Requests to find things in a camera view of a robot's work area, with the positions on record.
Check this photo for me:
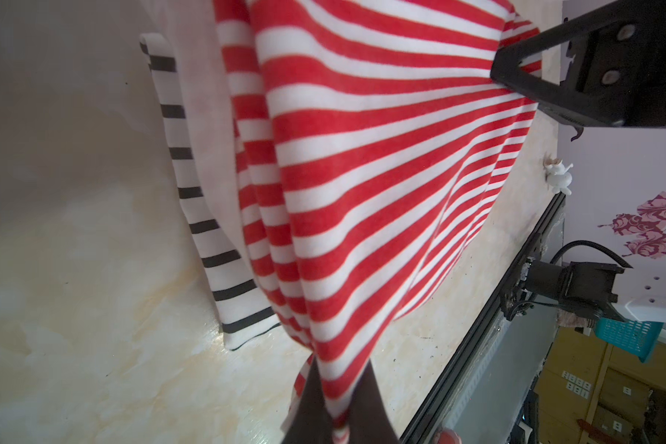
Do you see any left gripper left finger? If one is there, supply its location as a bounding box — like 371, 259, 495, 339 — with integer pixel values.
282, 360, 333, 444

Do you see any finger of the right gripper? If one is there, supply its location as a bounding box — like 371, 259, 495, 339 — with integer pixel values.
491, 18, 588, 142

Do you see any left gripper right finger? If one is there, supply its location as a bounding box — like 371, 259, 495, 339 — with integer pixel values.
348, 362, 400, 444

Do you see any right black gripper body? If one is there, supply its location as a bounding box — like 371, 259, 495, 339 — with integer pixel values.
562, 1, 666, 129

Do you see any black white striped tank top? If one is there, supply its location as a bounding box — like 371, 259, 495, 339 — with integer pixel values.
140, 33, 279, 351

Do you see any red white striped tank top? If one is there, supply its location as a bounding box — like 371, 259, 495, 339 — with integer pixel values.
144, 1, 538, 443

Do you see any small white figurine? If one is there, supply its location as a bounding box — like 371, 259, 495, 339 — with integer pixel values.
543, 158, 574, 196

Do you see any wooden shelf unit background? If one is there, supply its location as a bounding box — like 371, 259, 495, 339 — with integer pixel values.
534, 329, 666, 443

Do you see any teal plastic crate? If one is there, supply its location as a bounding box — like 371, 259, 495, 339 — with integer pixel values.
594, 318, 663, 363

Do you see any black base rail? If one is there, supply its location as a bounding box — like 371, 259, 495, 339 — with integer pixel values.
401, 194, 565, 443

